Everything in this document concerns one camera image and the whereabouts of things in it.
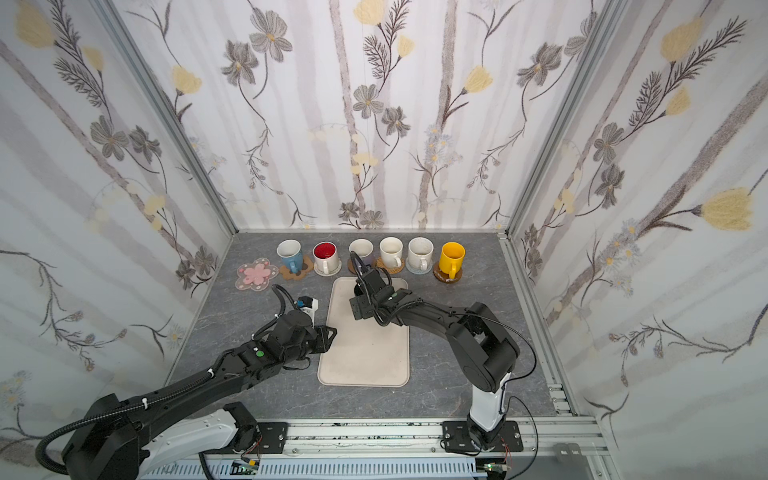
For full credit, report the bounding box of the plain white mug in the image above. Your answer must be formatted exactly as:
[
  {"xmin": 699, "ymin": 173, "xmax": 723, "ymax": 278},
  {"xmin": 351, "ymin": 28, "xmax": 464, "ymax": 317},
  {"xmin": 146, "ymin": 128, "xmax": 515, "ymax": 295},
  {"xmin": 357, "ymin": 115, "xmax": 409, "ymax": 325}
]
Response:
[{"xmin": 379, "ymin": 237, "xmax": 403, "ymax": 270}]

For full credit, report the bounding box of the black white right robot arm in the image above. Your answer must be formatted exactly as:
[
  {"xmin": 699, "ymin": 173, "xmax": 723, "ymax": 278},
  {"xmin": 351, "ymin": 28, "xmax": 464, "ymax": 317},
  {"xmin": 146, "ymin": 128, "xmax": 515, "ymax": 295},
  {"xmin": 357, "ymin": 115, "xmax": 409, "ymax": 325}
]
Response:
[{"xmin": 350, "ymin": 268, "xmax": 520, "ymax": 450}]

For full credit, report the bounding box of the glossy amber round coaster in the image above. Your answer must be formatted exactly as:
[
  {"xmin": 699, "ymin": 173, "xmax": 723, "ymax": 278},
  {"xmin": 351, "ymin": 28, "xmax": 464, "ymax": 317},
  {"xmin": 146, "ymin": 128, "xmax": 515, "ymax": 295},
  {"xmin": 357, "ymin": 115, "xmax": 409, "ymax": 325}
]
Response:
[{"xmin": 433, "ymin": 264, "xmax": 463, "ymax": 284}]

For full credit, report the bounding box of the beige serving tray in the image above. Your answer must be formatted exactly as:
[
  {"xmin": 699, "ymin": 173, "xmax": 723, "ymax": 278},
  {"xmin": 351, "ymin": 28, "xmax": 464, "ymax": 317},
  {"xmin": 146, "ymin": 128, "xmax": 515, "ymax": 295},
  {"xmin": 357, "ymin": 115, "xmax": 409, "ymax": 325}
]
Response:
[{"xmin": 318, "ymin": 277, "xmax": 410, "ymax": 388}]

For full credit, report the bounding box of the speckled white mug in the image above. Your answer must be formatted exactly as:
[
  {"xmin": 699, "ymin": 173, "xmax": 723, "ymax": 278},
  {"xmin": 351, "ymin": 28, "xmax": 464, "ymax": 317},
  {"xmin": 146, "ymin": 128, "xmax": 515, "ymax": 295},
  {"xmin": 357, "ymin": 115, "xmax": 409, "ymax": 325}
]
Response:
[{"xmin": 407, "ymin": 237, "xmax": 434, "ymax": 263}]

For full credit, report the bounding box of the colourful woven round coaster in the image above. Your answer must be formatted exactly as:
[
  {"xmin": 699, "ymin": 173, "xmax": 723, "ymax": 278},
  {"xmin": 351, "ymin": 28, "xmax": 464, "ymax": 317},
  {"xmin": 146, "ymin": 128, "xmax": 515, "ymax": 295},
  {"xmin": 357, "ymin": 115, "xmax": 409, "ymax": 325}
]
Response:
[{"xmin": 314, "ymin": 259, "xmax": 342, "ymax": 277}]

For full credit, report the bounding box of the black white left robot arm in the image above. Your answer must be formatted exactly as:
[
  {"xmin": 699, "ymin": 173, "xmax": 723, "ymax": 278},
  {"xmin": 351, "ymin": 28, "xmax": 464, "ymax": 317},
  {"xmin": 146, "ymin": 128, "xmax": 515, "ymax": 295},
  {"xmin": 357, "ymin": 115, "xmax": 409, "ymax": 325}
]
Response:
[{"xmin": 36, "ymin": 310, "xmax": 337, "ymax": 479}]

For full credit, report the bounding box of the grey blue woven coaster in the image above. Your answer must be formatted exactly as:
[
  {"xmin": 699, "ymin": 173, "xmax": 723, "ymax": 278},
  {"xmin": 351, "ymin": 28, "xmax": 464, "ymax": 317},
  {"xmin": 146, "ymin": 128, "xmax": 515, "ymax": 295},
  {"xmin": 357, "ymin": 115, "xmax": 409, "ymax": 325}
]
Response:
[{"xmin": 405, "ymin": 260, "xmax": 433, "ymax": 275}]

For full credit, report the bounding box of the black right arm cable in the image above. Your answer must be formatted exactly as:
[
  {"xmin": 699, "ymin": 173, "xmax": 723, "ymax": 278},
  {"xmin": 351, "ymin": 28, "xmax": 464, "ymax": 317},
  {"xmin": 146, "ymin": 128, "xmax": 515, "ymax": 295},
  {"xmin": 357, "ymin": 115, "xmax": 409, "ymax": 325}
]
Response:
[{"xmin": 479, "ymin": 314, "xmax": 541, "ymax": 480}]

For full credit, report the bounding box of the black corrugated cable conduit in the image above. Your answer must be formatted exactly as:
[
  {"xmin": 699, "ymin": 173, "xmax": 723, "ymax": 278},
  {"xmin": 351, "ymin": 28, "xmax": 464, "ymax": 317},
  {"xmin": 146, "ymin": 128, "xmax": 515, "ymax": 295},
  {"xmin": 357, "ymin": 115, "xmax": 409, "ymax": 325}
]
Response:
[{"xmin": 34, "ymin": 401, "xmax": 151, "ymax": 476}]

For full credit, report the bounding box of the aluminium mounting rail frame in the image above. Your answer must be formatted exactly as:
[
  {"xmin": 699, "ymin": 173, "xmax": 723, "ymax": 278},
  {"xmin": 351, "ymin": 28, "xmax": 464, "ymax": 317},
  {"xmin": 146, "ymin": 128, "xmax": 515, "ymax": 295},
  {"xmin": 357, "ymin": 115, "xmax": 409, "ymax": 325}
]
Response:
[{"xmin": 146, "ymin": 417, "xmax": 620, "ymax": 479}]

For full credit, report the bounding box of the white mug purple handle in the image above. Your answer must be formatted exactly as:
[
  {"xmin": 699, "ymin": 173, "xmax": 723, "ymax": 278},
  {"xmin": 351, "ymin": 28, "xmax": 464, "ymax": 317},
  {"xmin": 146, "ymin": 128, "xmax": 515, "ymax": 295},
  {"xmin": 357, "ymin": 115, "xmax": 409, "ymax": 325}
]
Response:
[{"xmin": 349, "ymin": 238, "xmax": 374, "ymax": 266}]

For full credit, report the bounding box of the brown paw shaped coaster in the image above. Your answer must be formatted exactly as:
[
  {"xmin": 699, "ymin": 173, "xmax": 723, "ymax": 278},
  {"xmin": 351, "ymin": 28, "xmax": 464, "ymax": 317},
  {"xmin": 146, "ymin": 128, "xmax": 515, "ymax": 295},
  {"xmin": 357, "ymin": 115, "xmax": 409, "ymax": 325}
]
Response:
[{"xmin": 279, "ymin": 255, "xmax": 314, "ymax": 281}]

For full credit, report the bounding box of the white mug blue handle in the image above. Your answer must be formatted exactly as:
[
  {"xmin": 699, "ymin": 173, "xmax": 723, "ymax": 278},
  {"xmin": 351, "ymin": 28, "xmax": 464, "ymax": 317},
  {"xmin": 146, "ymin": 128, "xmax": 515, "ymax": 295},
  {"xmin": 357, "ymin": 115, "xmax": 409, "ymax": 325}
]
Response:
[{"xmin": 276, "ymin": 239, "xmax": 304, "ymax": 276}]

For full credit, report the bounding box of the pink flower shaped coaster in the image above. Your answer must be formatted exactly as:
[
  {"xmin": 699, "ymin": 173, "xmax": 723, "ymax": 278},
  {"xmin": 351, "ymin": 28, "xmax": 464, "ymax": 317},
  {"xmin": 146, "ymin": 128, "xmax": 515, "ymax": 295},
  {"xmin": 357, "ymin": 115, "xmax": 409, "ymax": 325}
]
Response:
[{"xmin": 235, "ymin": 257, "xmax": 279, "ymax": 292}]

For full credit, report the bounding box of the yellow mug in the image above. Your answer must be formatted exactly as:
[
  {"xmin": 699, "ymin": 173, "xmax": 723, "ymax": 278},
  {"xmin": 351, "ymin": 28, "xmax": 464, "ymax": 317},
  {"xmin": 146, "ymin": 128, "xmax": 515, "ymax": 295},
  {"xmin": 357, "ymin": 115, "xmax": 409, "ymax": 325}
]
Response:
[{"xmin": 438, "ymin": 242, "xmax": 466, "ymax": 277}]

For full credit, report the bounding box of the white mug red inside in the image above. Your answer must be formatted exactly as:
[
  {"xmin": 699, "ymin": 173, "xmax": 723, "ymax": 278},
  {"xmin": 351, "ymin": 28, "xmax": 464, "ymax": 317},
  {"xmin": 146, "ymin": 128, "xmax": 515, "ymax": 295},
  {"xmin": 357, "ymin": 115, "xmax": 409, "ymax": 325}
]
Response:
[{"xmin": 313, "ymin": 241, "xmax": 341, "ymax": 263}]

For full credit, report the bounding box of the white slotted cable duct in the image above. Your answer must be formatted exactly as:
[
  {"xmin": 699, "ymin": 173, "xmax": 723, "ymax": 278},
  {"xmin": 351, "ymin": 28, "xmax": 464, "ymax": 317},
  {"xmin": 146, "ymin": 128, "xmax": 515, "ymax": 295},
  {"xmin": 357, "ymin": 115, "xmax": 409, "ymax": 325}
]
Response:
[{"xmin": 141, "ymin": 458, "xmax": 488, "ymax": 480}]

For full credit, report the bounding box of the woven rattan round coaster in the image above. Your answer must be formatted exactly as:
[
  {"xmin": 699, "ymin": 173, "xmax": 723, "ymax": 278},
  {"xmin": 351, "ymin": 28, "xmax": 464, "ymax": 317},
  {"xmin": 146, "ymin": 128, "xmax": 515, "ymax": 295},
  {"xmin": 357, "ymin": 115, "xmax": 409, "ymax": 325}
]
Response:
[{"xmin": 375, "ymin": 258, "xmax": 404, "ymax": 275}]

